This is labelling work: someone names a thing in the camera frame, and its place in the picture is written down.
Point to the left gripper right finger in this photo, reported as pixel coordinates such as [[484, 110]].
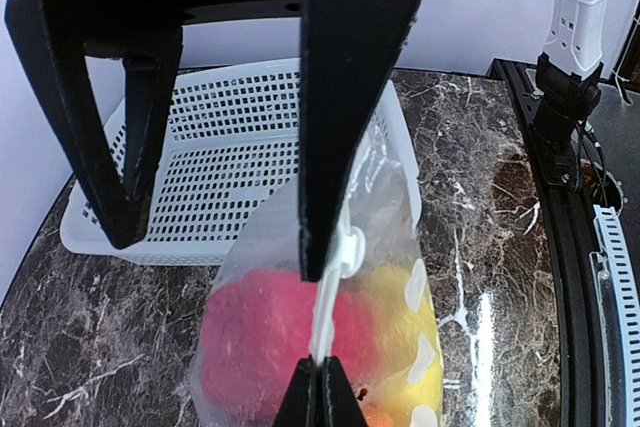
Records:
[[338, 406]]

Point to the red bell pepper toy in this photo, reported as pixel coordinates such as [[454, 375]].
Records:
[[254, 332]]

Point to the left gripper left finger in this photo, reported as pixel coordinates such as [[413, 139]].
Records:
[[298, 407]]

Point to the orange pumpkin toy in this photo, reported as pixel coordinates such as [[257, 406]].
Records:
[[376, 417]]

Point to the clear polka dot zip bag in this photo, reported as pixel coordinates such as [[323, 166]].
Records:
[[376, 227]]

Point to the black front rail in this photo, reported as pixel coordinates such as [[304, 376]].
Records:
[[554, 137]]

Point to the white slotted cable duct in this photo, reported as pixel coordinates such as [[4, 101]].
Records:
[[618, 310]]

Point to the white plastic perforated basket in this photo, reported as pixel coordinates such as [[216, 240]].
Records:
[[231, 141]]

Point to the yellow corn toy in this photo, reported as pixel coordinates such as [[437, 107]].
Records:
[[407, 378]]

